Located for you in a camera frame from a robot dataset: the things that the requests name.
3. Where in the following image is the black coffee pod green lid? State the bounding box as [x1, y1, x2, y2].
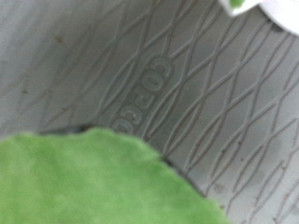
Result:
[0, 127, 233, 224]

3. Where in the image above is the white two-tier turntable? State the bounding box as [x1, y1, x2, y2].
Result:
[0, 0, 299, 224]

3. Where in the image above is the white mug green-taped handle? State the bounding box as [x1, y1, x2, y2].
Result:
[218, 0, 299, 36]

